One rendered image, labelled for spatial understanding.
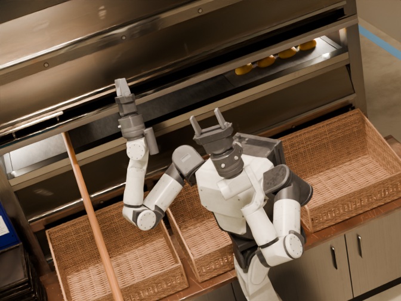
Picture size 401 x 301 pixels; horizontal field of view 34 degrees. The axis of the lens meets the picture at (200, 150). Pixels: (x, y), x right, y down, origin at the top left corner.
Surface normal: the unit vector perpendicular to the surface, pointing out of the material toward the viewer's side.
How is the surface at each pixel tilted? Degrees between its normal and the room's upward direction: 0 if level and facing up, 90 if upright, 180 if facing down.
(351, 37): 90
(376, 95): 0
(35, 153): 0
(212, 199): 90
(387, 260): 90
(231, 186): 81
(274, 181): 32
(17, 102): 70
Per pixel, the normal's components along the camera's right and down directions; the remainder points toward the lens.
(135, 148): -0.07, 0.18
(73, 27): 0.23, 0.15
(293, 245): 0.71, -0.36
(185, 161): -0.20, -0.37
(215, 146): -0.22, 0.52
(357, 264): 0.33, 0.46
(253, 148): -0.22, -0.81
